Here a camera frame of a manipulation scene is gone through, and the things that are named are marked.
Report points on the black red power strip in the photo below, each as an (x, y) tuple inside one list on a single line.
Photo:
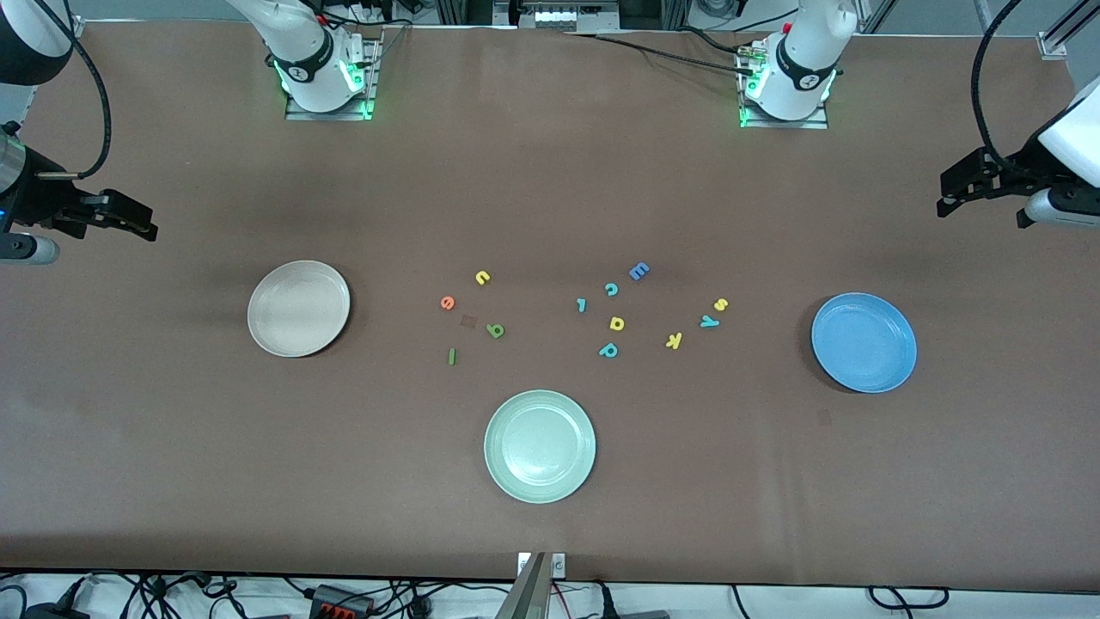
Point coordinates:
[(339, 602)]

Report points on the beige brown round plate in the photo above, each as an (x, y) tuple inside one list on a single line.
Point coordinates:
[(296, 314)]

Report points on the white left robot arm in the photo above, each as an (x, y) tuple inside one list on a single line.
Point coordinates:
[(803, 60)]

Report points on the black power plug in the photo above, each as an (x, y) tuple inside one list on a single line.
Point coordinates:
[(604, 599)]

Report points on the grey terminal block device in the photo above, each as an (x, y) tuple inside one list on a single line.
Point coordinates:
[(567, 15)]

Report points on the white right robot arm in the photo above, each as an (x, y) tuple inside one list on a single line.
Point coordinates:
[(301, 52)]

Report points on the white pole bracket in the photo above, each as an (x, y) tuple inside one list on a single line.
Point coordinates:
[(559, 565)]

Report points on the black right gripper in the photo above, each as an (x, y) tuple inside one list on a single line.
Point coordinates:
[(36, 194)]

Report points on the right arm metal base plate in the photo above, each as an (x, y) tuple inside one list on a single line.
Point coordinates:
[(344, 114)]

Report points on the aluminium frame profile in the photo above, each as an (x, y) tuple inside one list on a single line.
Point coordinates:
[(1078, 21), (464, 10)]

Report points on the blue round plate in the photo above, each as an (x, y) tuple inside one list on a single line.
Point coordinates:
[(864, 344)]

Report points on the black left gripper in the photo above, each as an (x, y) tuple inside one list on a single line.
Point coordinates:
[(1019, 174)]

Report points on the grey metal camera pole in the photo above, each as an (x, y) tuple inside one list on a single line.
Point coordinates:
[(526, 593)]

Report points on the yellow foam letter k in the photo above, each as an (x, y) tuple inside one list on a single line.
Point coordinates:
[(674, 341)]

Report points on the green foam letter g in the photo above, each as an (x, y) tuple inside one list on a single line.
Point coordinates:
[(501, 332)]

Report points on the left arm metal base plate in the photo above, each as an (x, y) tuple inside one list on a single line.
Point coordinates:
[(816, 125)]

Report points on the teal foam letter p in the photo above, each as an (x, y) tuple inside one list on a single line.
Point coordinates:
[(603, 352)]

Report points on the blue foam letter E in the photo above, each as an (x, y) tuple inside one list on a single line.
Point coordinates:
[(638, 272)]

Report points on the black power adapter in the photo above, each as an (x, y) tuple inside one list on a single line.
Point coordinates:
[(51, 612)]

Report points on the pale green round plate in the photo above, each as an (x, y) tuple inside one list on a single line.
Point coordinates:
[(540, 447)]

